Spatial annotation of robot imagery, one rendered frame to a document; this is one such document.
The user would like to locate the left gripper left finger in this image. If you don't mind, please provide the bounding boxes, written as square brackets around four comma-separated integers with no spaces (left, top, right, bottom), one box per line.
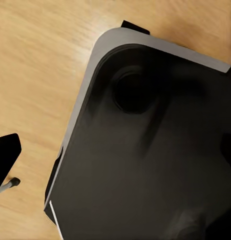
[0,133,22,187]

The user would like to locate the camera tripod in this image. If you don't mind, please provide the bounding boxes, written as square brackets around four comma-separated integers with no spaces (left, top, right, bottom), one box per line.
[0,177,21,192]

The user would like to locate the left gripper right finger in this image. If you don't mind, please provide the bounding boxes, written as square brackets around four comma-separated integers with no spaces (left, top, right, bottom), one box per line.
[219,133,231,167]

